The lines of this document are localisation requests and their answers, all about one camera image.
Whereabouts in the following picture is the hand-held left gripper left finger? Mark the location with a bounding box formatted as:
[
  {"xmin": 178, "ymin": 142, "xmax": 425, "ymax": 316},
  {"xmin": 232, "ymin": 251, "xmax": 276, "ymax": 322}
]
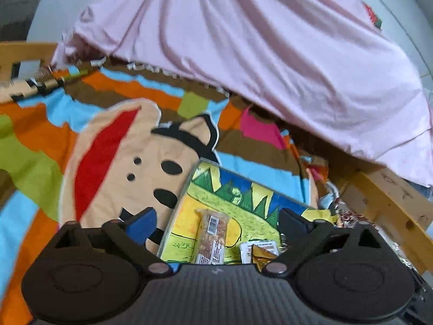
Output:
[{"xmin": 54, "ymin": 207, "xmax": 171, "ymax": 275}]

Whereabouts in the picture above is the clear cereal bar packet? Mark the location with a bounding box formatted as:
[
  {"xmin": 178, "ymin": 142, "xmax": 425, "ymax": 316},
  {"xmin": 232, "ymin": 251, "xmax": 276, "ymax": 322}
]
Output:
[{"xmin": 193, "ymin": 209, "xmax": 231, "ymax": 265}]

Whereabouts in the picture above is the floral patterned cloth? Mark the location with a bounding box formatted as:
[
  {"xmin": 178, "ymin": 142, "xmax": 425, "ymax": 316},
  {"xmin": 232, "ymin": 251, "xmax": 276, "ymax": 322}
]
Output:
[{"xmin": 325, "ymin": 193, "xmax": 416, "ymax": 268}]

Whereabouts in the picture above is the printed metal tray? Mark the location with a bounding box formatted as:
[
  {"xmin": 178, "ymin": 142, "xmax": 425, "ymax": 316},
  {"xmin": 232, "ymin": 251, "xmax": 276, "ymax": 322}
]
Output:
[{"xmin": 157, "ymin": 158, "xmax": 335, "ymax": 265}]

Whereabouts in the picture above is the gold foil snack packet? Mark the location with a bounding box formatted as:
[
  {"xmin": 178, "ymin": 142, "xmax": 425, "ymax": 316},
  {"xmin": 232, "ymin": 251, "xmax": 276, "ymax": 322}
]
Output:
[{"xmin": 250, "ymin": 245, "xmax": 282, "ymax": 272}]

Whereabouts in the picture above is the pink bed sheet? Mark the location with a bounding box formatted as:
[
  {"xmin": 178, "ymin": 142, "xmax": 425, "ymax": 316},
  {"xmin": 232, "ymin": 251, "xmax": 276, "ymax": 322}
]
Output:
[{"xmin": 51, "ymin": 0, "xmax": 433, "ymax": 187}]

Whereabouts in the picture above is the colourful cartoon printed blanket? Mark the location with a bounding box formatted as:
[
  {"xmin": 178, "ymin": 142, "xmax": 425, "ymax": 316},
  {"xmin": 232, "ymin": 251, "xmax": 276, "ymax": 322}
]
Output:
[{"xmin": 0, "ymin": 59, "xmax": 339, "ymax": 325}]

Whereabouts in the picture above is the wooden bed frame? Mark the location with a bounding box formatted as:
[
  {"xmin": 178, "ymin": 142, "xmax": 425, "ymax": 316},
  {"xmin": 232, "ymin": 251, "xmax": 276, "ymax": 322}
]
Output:
[{"xmin": 0, "ymin": 42, "xmax": 433, "ymax": 274}]

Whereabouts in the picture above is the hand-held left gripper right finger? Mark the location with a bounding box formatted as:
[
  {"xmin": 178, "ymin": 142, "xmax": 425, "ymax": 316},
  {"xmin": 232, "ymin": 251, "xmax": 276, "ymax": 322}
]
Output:
[{"xmin": 265, "ymin": 207, "xmax": 383, "ymax": 275}]

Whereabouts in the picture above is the white labelled snack packet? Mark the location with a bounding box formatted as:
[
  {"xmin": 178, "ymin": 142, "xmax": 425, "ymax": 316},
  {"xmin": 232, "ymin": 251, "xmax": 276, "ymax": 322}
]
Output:
[{"xmin": 241, "ymin": 240, "xmax": 281, "ymax": 264}]

